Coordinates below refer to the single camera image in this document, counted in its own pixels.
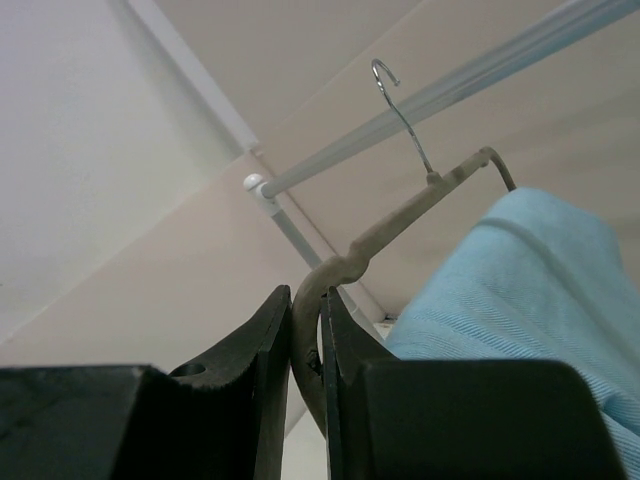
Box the silver metal hanger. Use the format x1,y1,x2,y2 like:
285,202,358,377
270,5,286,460
290,59,516,433

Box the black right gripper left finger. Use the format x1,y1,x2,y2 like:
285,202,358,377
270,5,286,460
1,285,291,479

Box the silver and white clothes rack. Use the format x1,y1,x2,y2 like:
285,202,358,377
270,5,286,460
242,0,640,341

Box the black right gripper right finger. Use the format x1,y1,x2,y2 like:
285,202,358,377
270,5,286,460
321,290,625,479

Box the light blue trousers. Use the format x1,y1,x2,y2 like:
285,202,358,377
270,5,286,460
386,187,639,478

